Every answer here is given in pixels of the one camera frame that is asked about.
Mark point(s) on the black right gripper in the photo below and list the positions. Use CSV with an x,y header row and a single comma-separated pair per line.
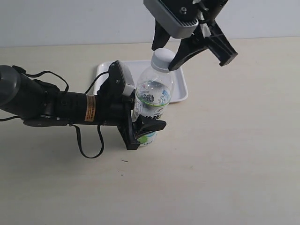
x,y
207,35

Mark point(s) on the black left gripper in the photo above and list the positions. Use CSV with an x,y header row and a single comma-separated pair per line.
x,y
116,111

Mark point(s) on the white bottle cap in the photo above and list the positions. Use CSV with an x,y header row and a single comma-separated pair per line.
x,y
161,59

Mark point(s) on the clear plastic drink bottle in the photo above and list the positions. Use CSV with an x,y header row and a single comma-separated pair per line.
x,y
153,91

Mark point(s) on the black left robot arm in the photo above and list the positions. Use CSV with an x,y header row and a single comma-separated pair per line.
x,y
42,104

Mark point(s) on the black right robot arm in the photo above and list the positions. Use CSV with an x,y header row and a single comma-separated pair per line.
x,y
212,7

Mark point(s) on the white plastic tray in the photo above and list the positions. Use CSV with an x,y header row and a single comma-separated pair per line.
x,y
136,67

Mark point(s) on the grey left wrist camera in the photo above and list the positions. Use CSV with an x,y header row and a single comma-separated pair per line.
x,y
120,79

